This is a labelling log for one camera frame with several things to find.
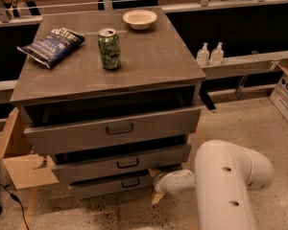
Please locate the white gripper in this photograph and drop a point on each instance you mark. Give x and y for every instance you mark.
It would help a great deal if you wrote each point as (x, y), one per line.
(163, 183)

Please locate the grey bottom drawer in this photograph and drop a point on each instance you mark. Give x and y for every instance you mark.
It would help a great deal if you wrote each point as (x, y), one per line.
(111, 184)

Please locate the grey drawer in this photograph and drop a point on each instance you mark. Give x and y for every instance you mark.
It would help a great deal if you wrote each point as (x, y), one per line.
(123, 163)
(111, 184)
(112, 132)

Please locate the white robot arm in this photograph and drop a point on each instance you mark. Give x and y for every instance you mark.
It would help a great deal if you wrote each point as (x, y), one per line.
(222, 177)

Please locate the grey middle drawer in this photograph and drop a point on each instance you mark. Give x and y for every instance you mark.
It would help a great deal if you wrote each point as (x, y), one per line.
(123, 163)

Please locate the grey drawer cabinet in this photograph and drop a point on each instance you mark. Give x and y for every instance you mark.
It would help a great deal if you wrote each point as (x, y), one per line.
(157, 73)

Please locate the grey top drawer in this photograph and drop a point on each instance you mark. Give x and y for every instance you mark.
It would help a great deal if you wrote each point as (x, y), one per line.
(112, 132)

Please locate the flat cardboard box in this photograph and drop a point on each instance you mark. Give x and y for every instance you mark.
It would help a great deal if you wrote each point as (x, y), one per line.
(26, 168)

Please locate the clear sanitizer bottle left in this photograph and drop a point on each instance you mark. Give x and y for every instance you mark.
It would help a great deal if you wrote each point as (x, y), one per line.
(203, 56)

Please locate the clear sanitizer bottle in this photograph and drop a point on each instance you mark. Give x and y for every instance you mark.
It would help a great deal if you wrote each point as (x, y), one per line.
(203, 56)
(217, 54)

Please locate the clear sanitizer bottle right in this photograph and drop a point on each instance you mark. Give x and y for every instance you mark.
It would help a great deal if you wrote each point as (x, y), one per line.
(217, 54)

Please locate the green soda can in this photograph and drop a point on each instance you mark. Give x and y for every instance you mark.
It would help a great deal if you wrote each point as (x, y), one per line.
(109, 47)

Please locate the white bowl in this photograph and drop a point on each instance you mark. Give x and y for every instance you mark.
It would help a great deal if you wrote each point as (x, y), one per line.
(140, 19)

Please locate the blue chip bag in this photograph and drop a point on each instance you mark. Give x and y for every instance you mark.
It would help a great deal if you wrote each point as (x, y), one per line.
(54, 47)

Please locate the grey metal railing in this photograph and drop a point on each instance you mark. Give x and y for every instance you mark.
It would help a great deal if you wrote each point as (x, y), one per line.
(231, 66)

